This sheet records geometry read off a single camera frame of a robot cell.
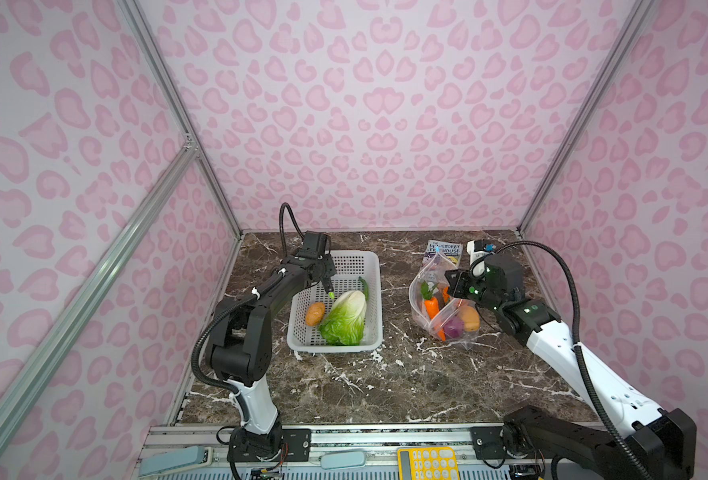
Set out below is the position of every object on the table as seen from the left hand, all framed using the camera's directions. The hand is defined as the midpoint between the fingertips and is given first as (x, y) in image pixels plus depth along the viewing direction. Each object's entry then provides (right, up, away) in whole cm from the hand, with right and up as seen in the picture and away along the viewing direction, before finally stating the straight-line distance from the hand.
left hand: (328, 262), depth 95 cm
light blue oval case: (+7, -46, -25) cm, 53 cm away
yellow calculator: (+26, -46, -26) cm, 59 cm away
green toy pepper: (+1, -10, -5) cm, 11 cm away
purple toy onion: (+37, -19, -9) cm, 43 cm away
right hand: (+32, -2, -18) cm, 37 cm away
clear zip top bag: (+32, -11, -22) cm, 40 cm away
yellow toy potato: (-4, -15, -5) cm, 17 cm away
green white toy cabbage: (+6, -18, -10) cm, 21 cm away
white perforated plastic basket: (+7, -2, +9) cm, 11 cm away
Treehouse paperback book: (+31, +2, -17) cm, 36 cm away
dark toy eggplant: (+12, -9, +6) cm, 16 cm away
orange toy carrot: (+31, -12, -9) cm, 34 cm away
